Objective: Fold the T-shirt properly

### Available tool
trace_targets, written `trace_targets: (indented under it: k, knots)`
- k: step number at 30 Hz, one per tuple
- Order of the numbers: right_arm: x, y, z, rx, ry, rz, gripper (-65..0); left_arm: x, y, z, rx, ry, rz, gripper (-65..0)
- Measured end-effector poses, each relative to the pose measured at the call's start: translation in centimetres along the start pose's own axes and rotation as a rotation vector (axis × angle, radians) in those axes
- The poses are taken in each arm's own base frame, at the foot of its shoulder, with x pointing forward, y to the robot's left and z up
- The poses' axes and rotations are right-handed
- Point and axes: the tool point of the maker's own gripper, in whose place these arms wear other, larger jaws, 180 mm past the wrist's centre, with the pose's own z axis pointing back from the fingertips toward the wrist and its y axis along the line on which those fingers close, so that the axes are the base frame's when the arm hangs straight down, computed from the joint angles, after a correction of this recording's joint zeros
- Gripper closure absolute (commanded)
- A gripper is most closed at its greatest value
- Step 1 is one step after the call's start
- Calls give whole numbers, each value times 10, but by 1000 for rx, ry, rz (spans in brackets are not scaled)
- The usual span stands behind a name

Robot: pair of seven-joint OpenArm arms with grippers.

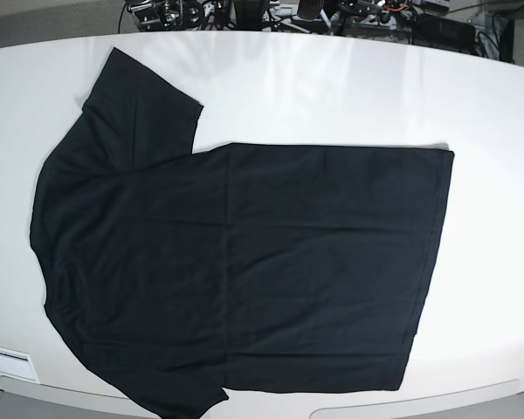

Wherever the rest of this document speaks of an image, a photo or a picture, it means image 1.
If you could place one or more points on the black T-shirt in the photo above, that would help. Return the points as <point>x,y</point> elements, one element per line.
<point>176,276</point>

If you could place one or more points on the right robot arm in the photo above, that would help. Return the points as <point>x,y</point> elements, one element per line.
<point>166,15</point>

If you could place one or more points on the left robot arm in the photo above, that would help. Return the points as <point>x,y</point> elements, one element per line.
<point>365,9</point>

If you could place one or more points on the black chair back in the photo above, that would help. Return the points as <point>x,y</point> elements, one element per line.
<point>249,14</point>

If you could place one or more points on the white power strip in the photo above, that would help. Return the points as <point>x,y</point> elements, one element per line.
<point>363,23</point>

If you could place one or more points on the black box behind table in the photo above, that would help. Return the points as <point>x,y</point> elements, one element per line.
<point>443,33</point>

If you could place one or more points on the white label on table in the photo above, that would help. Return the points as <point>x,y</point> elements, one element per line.
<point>17,365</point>

